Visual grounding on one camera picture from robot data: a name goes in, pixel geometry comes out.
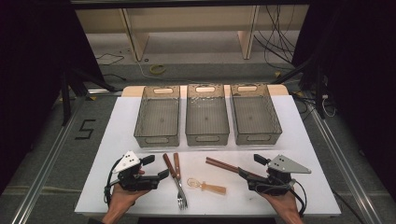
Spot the left hand-held gripper black cable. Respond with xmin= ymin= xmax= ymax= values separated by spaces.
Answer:
xmin=103 ymin=157 xmax=124 ymax=207

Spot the hand-held gripper black cable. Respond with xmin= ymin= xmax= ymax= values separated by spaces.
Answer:
xmin=103 ymin=157 xmax=124 ymax=207
xmin=289 ymin=178 xmax=308 ymax=217

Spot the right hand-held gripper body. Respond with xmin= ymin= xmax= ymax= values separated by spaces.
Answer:
xmin=247 ymin=154 xmax=312 ymax=196

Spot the aluminium floor rail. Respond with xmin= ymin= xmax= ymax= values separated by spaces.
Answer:
xmin=306 ymin=92 xmax=384 ymax=224
xmin=10 ymin=96 xmax=87 ymax=224

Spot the brown wooden chopstick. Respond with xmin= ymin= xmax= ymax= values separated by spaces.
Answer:
xmin=205 ymin=156 xmax=241 ymax=172
xmin=205 ymin=159 xmax=240 ymax=174

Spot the yellow tape roll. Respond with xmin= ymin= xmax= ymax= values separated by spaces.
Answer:
xmin=148 ymin=63 xmax=167 ymax=76

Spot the white floor cable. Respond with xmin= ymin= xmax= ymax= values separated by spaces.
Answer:
xmin=134 ymin=59 xmax=188 ymax=84

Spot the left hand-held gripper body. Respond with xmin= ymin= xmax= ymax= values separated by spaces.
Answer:
xmin=112 ymin=150 xmax=162 ymax=191

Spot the person's right hand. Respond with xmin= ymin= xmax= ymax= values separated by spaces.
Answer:
xmin=260 ymin=189 xmax=302 ymax=218

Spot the thin black floor cable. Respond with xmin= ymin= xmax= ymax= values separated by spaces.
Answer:
xmin=95 ymin=52 xmax=125 ymax=67

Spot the bundle of hanging black cables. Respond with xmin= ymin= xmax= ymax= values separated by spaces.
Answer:
xmin=253 ymin=4 xmax=297 ymax=64

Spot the dark curtain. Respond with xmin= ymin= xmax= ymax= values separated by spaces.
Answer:
xmin=292 ymin=0 xmax=396 ymax=200
xmin=0 ymin=0 xmax=106 ymax=194

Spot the white table sheet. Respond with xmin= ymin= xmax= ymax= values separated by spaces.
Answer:
xmin=74 ymin=94 xmax=342 ymax=217

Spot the translucent amber plastic spoon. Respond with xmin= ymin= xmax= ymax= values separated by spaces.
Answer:
xmin=186 ymin=177 xmax=227 ymax=196

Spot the fork with wooden handle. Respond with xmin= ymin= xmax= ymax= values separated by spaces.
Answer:
xmin=162 ymin=152 xmax=189 ymax=210
xmin=173 ymin=152 xmax=185 ymax=210

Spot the person's left hand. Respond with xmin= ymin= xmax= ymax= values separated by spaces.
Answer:
xmin=106 ymin=185 xmax=149 ymax=216

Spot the right hand-held gripper black cable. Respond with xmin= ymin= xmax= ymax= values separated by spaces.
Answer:
xmin=289 ymin=178 xmax=308 ymax=217

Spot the grey translucent plastic bin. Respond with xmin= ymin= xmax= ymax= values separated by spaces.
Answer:
xmin=185 ymin=83 xmax=231 ymax=147
xmin=134 ymin=85 xmax=181 ymax=148
xmin=229 ymin=83 xmax=283 ymax=147

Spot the beige wooden desk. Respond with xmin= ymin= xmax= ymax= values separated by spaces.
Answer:
xmin=74 ymin=4 xmax=309 ymax=62

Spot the black metal stand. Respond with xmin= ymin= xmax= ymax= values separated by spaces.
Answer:
xmin=60 ymin=68 xmax=124 ymax=127
xmin=272 ymin=55 xmax=328 ymax=119

